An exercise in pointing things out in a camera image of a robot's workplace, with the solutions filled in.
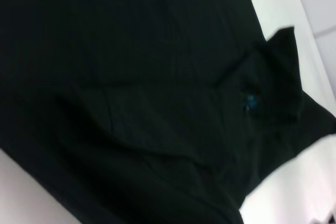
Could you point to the black shirt with white print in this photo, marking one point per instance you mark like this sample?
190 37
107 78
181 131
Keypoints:
131 77

